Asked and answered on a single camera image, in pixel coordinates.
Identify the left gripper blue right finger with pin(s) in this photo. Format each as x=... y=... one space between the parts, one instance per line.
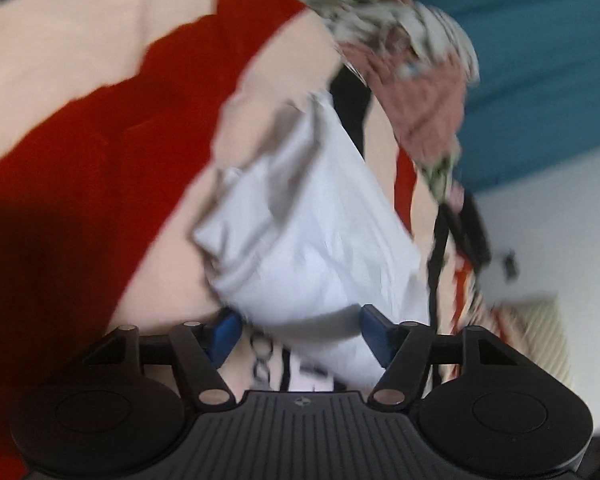
x=402 y=350

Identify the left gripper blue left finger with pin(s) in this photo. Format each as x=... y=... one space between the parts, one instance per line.
x=199 y=350

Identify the white t-shirt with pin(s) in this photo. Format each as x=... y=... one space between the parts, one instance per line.
x=303 y=237

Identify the pink fluffy blanket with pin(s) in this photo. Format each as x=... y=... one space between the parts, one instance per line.
x=423 y=102

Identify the striped red black cream blanket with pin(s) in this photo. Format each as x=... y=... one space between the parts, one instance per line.
x=118 y=119

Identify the blue curtain right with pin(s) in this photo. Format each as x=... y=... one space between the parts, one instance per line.
x=538 y=99

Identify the beige grey garment on pile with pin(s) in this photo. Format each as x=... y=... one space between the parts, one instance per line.
x=391 y=27

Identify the wall socket with plug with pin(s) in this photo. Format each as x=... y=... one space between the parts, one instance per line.
x=510 y=266

